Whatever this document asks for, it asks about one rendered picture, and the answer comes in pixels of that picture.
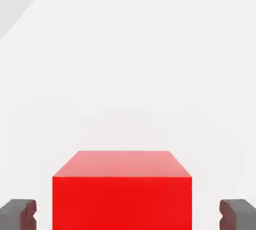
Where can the small red cube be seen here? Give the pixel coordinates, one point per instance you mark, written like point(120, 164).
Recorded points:
point(122, 200)

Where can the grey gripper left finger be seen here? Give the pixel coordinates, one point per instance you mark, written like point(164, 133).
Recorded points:
point(14, 215)

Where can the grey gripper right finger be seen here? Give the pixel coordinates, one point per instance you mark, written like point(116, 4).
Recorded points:
point(241, 215)

